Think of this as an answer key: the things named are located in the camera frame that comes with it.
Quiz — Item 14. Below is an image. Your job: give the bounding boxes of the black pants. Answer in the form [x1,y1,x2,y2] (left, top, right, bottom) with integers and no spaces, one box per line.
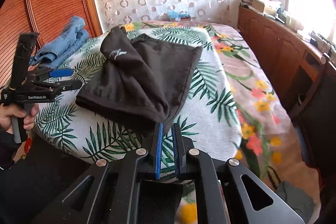
[76,27,202,136]

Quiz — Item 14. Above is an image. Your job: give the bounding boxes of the person's left hand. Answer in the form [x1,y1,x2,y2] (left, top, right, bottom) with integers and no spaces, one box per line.
[0,103,39,134]

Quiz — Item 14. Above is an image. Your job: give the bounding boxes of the folded blue jeans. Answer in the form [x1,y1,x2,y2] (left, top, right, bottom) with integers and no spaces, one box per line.
[30,16,89,69]

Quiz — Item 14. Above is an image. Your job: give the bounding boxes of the brown louvered wardrobe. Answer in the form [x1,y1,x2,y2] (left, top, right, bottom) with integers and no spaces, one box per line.
[1,0,102,85]

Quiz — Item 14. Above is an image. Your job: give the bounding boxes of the floral bed sheet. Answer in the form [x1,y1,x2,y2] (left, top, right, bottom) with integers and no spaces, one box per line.
[15,19,322,224]

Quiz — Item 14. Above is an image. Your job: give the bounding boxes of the blue item cardboard box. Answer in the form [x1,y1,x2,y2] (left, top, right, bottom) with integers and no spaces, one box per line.
[167,11,191,22]

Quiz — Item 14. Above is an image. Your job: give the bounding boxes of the long wooden cabinet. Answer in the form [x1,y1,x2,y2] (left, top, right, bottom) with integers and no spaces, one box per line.
[238,6,335,173]

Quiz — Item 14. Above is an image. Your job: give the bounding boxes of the cardboard box on cabinet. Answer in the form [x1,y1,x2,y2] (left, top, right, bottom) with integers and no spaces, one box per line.
[252,0,281,15]

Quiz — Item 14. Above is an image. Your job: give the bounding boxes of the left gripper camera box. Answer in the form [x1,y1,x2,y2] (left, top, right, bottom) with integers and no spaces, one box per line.
[10,32,39,89]

